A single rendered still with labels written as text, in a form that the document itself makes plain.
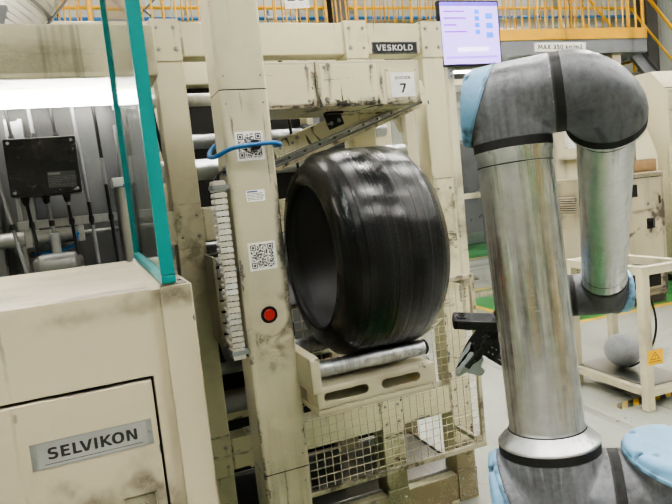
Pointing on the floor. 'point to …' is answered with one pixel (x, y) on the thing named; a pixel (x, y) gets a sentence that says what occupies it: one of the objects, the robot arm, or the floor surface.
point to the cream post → (240, 120)
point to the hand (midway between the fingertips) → (456, 370)
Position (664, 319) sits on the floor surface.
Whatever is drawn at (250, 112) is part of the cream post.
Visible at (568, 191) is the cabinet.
